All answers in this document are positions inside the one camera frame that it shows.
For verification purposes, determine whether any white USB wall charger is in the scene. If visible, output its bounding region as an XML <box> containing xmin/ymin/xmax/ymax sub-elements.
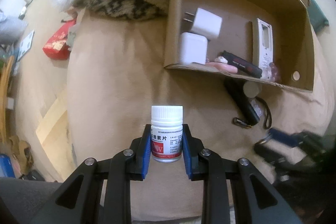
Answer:
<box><xmin>183</xmin><ymin>8</ymin><xmax>223</xmax><ymax>40</ymax></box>

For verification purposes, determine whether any bathroom scale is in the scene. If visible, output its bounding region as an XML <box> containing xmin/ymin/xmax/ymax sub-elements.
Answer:
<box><xmin>17</xmin><ymin>30</ymin><xmax>35</xmax><ymax>61</ymax></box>

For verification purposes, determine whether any black lighter red print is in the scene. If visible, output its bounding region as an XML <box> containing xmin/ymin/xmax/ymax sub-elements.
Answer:
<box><xmin>220</xmin><ymin>51</ymin><xmax>263</xmax><ymax>79</ymax></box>

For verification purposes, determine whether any grey laundry bag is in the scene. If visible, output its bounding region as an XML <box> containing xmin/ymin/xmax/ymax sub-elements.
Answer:
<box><xmin>0</xmin><ymin>11</ymin><xmax>27</xmax><ymax>45</ymax></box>

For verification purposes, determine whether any open cardboard box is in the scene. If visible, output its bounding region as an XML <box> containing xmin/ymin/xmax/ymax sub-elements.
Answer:
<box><xmin>164</xmin><ymin>0</ymin><xmax>314</xmax><ymax>92</ymax></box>

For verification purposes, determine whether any pink Hello Kitty charm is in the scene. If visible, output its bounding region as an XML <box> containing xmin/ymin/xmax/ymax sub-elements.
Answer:
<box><xmin>206</xmin><ymin>56</ymin><xmax>238</xmax><ymax>74</ymax></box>

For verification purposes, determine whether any white rectangular remote holder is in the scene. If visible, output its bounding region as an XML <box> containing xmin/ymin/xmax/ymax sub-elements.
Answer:
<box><xmin>252</xmin><ymin>18</ymin><xmax>273</xmax><ymax>71</ymax></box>

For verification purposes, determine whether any white earbuds case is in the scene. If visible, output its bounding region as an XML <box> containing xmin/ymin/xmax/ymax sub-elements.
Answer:
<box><xmin>179</xmin><ymin>32</ymin><xmax>208</xmax><ymax>65</ymax></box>

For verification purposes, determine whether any yellow wooden chair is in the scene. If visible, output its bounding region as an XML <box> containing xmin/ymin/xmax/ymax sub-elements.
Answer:
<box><xmin>0</xmin><ymin>56</ymin><xmax>15</xmax><ymax>144</ymax></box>

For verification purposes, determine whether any white plastic bag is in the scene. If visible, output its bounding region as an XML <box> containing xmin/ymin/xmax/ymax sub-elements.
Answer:
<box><xmin>66</xmin><ymin>24</ymin><xmax>78</xmax><ymax>48</ymax></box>

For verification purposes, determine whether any black flashlight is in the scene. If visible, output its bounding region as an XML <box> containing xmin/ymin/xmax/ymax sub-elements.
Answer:
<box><xmin>223</xmin><ymin>78</ymin><xmax>260</xmax><ymax>127</ymax></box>

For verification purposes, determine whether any green cushion orange stripe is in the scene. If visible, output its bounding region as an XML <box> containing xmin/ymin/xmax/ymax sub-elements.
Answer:
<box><xmin>307</xmin><ymin>0</ymin><xmax>329</xmax><ymax>33</ymax></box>

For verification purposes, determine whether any gold black AA battery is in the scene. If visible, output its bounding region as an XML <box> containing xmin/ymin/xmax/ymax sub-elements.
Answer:
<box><xmin>232</xmin><ymin>117</ymin><xmax>252</xmax><ymax>129</ymax></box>

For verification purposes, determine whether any white pill bottle red label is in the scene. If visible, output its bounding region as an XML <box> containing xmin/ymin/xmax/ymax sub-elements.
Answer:
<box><xmin>151</xmin><ymin>106</ymin><xmax>183</xmax><ymax>163</ymax></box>

